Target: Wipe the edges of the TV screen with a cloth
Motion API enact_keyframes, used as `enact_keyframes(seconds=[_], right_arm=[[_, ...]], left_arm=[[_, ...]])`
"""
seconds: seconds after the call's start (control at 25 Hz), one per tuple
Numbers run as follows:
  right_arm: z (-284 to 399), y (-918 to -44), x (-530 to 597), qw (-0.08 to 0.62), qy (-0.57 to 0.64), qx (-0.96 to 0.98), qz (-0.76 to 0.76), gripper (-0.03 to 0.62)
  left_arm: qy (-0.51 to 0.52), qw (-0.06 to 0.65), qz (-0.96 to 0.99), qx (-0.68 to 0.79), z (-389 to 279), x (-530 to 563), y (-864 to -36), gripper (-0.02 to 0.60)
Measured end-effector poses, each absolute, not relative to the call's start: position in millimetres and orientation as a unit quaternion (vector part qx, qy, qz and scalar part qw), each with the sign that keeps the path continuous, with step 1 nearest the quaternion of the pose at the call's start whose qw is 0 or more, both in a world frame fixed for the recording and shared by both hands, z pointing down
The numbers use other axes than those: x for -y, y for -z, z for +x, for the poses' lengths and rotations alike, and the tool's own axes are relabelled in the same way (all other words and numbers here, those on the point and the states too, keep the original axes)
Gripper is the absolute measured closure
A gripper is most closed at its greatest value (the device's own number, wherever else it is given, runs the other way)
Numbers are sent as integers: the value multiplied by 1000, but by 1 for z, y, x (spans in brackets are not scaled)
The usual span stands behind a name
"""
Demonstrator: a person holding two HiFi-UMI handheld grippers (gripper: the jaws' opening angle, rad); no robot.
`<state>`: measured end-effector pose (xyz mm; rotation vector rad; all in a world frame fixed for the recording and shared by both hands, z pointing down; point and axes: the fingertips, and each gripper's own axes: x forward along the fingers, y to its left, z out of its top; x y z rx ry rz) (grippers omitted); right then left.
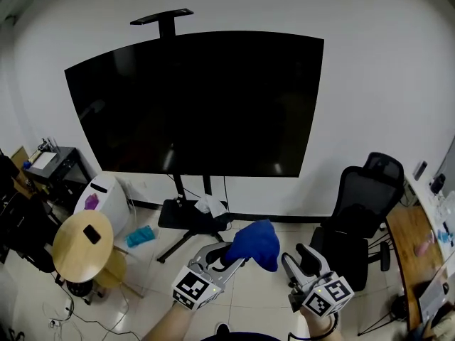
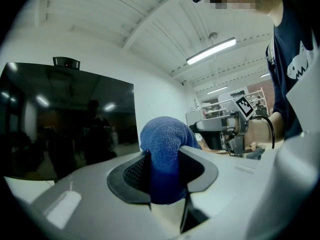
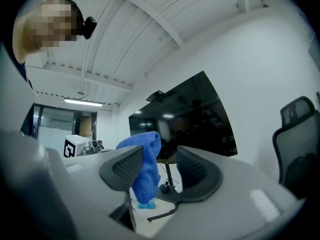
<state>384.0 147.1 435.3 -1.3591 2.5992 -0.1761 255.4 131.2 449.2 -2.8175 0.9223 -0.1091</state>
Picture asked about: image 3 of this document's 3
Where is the blue cloth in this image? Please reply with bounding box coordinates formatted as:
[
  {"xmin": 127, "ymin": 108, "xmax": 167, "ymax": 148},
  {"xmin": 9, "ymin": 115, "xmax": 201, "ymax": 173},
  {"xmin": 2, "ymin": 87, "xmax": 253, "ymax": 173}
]
[{"xmin": 115, "ymin": 130, "xmax": 163, "ymax": 204}]

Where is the person's dark shirt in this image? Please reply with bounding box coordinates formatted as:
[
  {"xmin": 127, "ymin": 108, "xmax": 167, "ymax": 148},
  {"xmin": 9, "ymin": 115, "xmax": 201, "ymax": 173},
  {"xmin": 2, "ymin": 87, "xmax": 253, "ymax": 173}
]
[{"xmin": 14, "ymin": 58, "xmax": 35, "ymax": 90}]

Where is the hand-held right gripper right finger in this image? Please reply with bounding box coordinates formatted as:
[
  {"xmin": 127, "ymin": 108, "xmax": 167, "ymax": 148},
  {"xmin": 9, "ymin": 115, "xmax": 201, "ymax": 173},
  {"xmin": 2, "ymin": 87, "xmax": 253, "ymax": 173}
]
[{"xmin": 149, "ymin": 145, "xmax": 305, "ymax": 240}]

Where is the person's head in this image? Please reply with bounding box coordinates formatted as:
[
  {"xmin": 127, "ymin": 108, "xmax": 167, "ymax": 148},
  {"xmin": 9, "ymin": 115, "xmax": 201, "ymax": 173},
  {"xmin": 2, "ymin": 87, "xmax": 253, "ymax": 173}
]
[{"xmin": 12, "ymin": 0, "xmax": 85, "ymax": 65}]

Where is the light blue plastic bag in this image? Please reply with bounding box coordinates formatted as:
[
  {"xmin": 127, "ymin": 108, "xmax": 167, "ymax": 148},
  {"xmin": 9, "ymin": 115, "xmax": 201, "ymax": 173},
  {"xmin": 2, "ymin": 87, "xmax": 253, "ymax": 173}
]
[{"xmin": 136, "ymin": 200, "xmax": 156, "ymax": 211}]

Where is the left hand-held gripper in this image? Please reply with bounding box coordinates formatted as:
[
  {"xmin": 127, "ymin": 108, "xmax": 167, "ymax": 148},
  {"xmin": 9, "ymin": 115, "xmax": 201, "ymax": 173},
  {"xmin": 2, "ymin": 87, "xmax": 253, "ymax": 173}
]
[{"xmin": 62, "ymin": 134, "xmax": 106, "ymax": 158}]

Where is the long ceiling light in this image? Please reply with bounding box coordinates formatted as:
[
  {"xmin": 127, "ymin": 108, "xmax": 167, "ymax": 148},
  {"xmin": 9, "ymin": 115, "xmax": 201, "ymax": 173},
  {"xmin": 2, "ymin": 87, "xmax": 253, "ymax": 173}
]
[{"xmin": 63, "ymin": 97, "xmax": 103, "ymax": 107}]

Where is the wooden door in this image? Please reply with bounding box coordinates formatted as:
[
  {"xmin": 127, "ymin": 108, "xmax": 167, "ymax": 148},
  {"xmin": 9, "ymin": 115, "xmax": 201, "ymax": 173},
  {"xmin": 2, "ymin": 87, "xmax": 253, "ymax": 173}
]
[{"xmin": 79, "ymin": 115, "xmax": 94, "ymax": 138}]

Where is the black head-worn camera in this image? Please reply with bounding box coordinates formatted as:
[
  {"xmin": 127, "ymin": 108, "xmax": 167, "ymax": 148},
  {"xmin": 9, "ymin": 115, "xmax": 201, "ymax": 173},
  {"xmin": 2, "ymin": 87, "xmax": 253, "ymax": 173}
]
[{"xmin": 82, "ymin": 16, "xmax": 98, "ymax": 40}]

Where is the black mesh office chair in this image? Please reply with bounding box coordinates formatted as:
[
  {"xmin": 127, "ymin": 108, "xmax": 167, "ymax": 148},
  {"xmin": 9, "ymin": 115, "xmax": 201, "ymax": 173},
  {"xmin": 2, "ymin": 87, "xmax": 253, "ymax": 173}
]
[{"xmin": 271, "ymin": 95, "xmax": 320, "ymax": 200}]

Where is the black framed glass partition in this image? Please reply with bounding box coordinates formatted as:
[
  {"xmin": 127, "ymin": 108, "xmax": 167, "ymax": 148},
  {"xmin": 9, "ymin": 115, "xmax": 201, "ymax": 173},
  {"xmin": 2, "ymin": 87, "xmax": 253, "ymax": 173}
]
[{"xmin": 21, "ymin": 103, "xmax": 81, "ymax": 147}]

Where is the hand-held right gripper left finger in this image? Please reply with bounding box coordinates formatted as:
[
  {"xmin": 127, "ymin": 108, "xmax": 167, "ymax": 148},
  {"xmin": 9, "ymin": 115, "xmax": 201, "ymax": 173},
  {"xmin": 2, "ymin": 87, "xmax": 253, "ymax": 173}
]
[{"xmin": 46, "ymin": 144, "xmax": 145, "ymax": 217}]

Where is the large black monitor screen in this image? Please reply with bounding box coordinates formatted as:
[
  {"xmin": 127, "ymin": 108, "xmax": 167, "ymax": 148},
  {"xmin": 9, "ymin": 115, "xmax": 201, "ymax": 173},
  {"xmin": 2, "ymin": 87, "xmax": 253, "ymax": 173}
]
[{"xmin": 128, "ymin": 70, "xmax": 238, "ymax": 160}]

